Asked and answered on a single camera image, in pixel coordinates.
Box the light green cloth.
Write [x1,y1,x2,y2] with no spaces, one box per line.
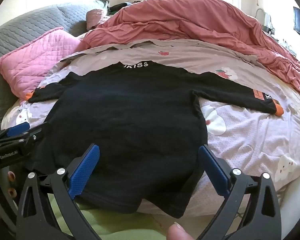
[47,194,168,240]

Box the salmon red duvet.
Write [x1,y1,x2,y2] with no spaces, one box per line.
[82,0,300,100]

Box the grey quilted headboard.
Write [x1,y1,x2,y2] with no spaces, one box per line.
[0,4,108,130]

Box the pink quilted blanket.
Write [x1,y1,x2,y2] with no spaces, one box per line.
[0,27,87,100]

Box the printed pale bedsheet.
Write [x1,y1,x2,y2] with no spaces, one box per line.
[1,40,300,218]

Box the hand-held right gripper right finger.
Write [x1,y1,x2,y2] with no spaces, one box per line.
[197,144,282,240]

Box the small dusty pink pillow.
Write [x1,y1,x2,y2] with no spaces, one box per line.
[86,9,113,30]

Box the dark green cloth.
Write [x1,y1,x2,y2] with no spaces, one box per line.
[107,2,133,14]

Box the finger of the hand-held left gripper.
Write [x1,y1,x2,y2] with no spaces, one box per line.
[21,122,52,143]
[0,122,30,143]

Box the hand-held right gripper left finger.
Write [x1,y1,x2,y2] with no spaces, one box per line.
[16,144,102,240]

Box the black long-sleeved shirt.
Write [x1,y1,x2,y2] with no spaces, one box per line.
[25,60,283,218]

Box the person's right hand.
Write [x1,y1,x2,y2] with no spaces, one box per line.
[166,224,194,240]

